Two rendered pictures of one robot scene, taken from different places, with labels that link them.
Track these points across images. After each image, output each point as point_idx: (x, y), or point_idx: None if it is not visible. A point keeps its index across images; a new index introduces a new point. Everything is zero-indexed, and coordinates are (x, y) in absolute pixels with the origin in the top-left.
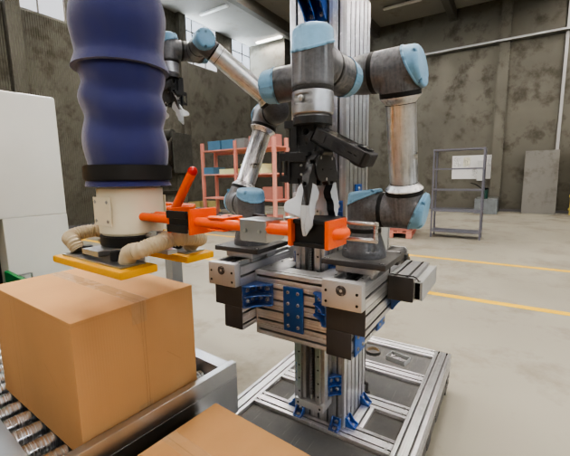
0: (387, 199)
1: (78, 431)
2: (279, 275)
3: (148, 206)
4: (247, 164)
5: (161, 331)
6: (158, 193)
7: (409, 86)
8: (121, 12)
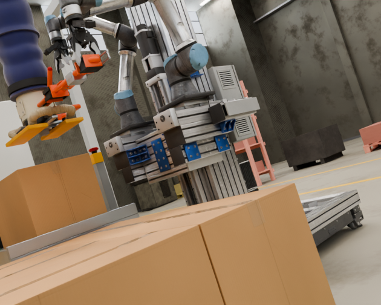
0: (178, 56)
1: (34, 232)
2: (147, 136)
3: (41, 99)
4: (121, 78)
5: (73, 180)
6: None
7: None
8: (5, 11)
